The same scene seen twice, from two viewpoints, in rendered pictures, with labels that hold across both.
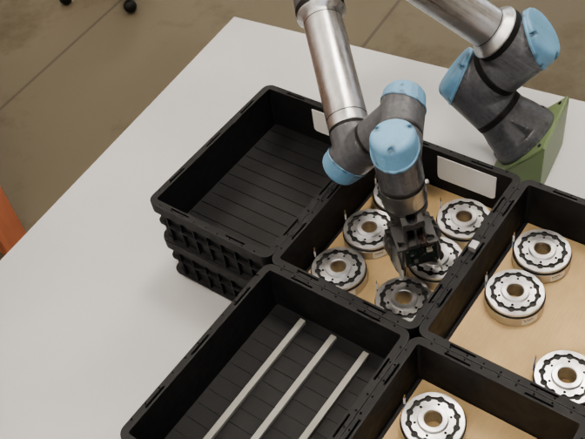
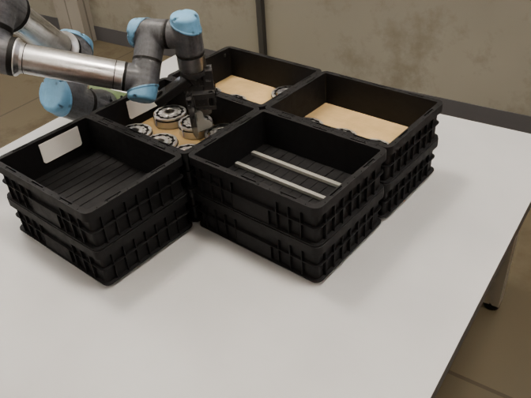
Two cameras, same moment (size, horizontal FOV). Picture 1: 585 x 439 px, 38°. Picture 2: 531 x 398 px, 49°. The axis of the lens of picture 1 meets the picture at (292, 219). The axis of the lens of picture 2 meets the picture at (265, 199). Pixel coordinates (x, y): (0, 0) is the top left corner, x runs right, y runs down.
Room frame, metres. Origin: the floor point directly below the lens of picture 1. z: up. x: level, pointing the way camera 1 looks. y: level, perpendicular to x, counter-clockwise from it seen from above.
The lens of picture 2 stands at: (0.82, 1.31, 1.67)
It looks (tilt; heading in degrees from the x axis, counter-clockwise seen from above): 36 degrees down; 268
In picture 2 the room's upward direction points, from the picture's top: 4 degrees counter-clockwise
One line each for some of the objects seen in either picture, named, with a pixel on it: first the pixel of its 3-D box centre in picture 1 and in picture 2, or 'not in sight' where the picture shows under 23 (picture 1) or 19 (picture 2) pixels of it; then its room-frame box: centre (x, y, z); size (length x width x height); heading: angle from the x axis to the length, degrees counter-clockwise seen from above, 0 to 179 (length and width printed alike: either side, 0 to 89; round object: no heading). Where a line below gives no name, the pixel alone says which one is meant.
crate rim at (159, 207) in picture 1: (268, 166); (87, 162); (1.22, 0.03, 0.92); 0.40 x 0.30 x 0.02; 136
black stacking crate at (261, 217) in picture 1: (272, 185); (92, 178); (1.22, 0.03, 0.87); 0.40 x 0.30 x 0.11; 136
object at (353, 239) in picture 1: (369, 229); (160, 142); (1.05, -0.14, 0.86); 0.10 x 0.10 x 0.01
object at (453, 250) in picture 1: (435, 258); (195, 122); (0.96, -0.24, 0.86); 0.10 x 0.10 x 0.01
